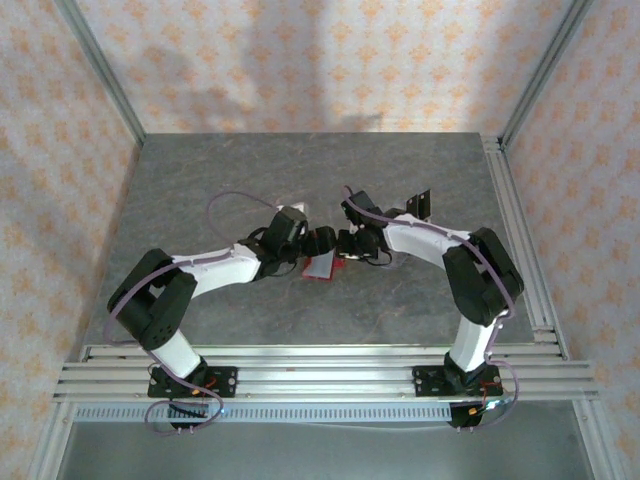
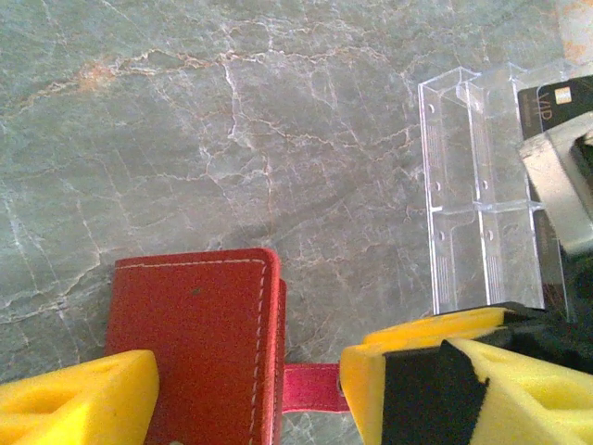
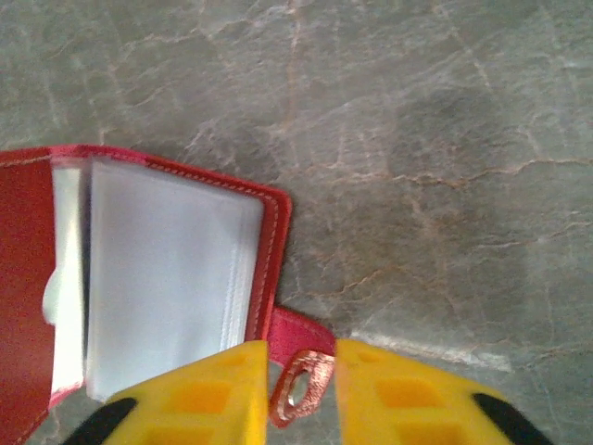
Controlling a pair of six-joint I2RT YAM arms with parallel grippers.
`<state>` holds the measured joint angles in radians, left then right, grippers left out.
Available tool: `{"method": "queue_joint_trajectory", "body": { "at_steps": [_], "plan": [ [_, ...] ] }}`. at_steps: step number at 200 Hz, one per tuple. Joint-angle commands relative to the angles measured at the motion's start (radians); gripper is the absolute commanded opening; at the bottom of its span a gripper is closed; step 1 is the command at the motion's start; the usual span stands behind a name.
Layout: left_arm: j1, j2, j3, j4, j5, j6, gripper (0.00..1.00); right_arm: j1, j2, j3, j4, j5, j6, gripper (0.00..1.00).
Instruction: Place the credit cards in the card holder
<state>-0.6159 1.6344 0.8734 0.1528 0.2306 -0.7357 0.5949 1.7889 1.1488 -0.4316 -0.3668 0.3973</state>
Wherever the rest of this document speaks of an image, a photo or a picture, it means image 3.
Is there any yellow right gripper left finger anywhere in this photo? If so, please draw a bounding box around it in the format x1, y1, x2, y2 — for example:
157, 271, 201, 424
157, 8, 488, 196
59, 340, 270, 445

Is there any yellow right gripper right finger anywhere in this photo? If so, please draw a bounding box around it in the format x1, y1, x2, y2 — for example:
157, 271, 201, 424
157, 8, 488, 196
334, 337, 557, 445

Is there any red leather card holder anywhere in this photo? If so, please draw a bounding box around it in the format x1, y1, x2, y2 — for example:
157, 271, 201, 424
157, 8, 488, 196
0, 144, 337, 445

